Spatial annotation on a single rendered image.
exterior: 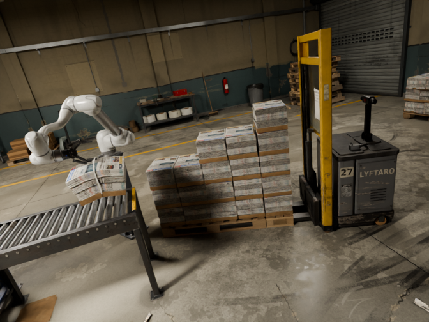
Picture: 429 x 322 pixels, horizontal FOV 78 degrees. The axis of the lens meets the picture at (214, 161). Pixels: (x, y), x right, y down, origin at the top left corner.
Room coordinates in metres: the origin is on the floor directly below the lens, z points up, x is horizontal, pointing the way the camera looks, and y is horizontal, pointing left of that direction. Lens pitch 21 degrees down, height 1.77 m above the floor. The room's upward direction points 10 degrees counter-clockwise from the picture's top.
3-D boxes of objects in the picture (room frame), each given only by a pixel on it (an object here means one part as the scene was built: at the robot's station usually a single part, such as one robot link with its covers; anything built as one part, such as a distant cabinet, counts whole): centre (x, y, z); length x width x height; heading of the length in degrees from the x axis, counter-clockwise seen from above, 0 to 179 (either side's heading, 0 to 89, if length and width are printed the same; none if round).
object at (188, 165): (2.65, 0.12, 0.42); 1.17 x 0.39 x 0.83; 83
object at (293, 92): (8.44, -3.50, 0.65); 1.33 x 0.94 x 1.30; 108
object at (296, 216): (2.46, -0.41, 0.05); 1.05 x 0.10 x 0.04; 83
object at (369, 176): (2.46, -1.40, 0.40); 0.69 x 0.55 x 0.80; 173
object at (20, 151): (7.52, 5.04, 0.28); 1.20 x 0.83 x 0.57; 104
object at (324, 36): (2.18, -0.99, 0.97); 0.09 x 0.09 x 1.75; 83
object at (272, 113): (2.56, -0.60, 0.65); 0.39 x 0.30 x 1.29; 173
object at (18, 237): (1.80, 1.56, 0.77); 0.47 x 0.05 x 0.05; 14
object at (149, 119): (8.70, 1.21, 0.55); 1.80 x 0.70 x 1.09; 104
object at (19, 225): (1.78, 1.62, 0.77); 0.47 x 0.05 x 0.05; 14
